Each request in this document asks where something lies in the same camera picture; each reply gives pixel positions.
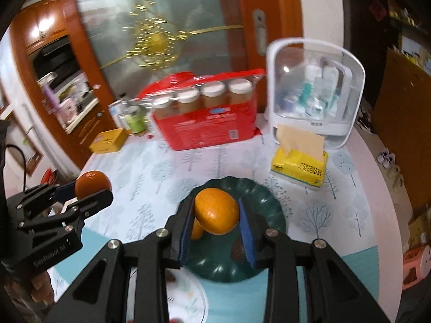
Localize yellow cardboard box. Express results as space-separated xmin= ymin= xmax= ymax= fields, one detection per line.
xmin=89 ymin=128 xmax=130 ymax=154

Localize gold sun door ornament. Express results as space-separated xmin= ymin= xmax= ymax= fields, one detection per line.
xmin=124 ymin=0 xmax=245 ymax=71

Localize tree print tablecloth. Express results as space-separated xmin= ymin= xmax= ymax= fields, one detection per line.
xmin=50 ymin=114 xmax=418 ymax=323

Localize beige sandals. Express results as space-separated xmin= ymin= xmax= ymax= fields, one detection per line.
xmin=387 ymin=166 xmax=405 ymax=191

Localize dark brown round fruit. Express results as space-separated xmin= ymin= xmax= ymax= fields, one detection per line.
xmin=231 ymin=239 xmax=250 ymax=264

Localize orange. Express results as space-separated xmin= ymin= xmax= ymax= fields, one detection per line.
xmin=194 ymin=188 xmax=240 ymax=235
xmin=75 ymin=171 xmax=112 ymax=202
xmin=190 ymin=219 xmax=206 ymax=241

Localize green jar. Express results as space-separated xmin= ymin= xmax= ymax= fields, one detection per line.
xmin=124 ymin=106 xmax=148 ymax=136

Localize yellow tissue pack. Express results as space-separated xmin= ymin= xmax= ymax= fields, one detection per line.
xmin=271 ymin=124 xmax=329 ymax=191

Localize red pack of bottles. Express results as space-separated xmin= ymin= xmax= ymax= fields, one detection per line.
xmin=130 ymin=68 xmax=266 ymax=151

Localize teal tube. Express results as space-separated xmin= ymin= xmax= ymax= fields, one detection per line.
xmin=301 ymin=82 xmax=314 ymax=109

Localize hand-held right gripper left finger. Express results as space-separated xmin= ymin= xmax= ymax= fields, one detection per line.
xmin=44 ymin=197 xmax=196 ymax=323

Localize person's left hand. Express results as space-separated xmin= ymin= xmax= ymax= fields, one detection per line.
xmin=3 ymin=269 xmax=57 ymax=313

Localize purple cloth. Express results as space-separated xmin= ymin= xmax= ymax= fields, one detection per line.
xmin=43 ymin=84 xmax=60 ymax=115

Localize brown cardboard sheet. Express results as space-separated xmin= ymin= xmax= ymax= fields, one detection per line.
xmin=370 ymin=49 xmax=431 ymax=209

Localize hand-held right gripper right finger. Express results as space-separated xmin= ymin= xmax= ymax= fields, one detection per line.
xmin=237 ymin=198 xmax=393 ymax=323

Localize white leaf print plate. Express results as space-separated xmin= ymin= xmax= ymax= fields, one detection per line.
xmin=162 ymin=269 xmax=209 ymax=323

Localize dark green scalloped bowl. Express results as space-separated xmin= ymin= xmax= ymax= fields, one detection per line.
xmin=175 ymin=177 xmax=287 ymax=281

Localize wooden kitchen cabinet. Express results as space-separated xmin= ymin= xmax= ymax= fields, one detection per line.
xmin=13 ymin=0 xmax=71 ymax=52

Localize white clear storage box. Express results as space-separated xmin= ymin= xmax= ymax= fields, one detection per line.
xmin=266 ymin=37 xmax=366 ymax=150

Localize black and white shoes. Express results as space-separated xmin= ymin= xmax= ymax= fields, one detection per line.
xmin=357 ymin=108 xmax=378 ymax=134

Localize red container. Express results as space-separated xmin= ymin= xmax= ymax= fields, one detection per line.
xmin=41 ymin=168 xmax=57 ymax=186

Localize pink kitchen appliance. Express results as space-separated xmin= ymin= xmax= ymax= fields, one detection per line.
xmin=59 ymin=96 xmax=80 ymax=126

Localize pink plastic stool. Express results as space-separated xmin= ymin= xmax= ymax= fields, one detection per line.
xmin=402 ymin=245 xmax=431 ymax=290

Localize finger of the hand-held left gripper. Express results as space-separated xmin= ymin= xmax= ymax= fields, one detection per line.
xmin=7 ymin=181 xmax=77 ymax=223
xmin=16 ymin=189 xmax=114 ymax=240

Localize metal door handle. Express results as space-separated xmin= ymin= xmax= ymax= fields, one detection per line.
xmin=252 ymin=8 xmax=268 ymax=57

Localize wooden door with glass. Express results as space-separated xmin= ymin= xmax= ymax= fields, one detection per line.
xmin=10 ymin=0 xmax=304 ymax=175

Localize black range hood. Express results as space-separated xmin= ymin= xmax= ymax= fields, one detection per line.
xmin=32 ymin=38 xmax=82 ymax=82

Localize white tube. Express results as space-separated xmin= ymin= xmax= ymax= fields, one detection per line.
xmin=108 ymin=99 xmax=127 ymax=130

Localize black cable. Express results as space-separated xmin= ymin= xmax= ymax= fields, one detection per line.
xmin=5 ymin=145 xmax=27 ymax=192

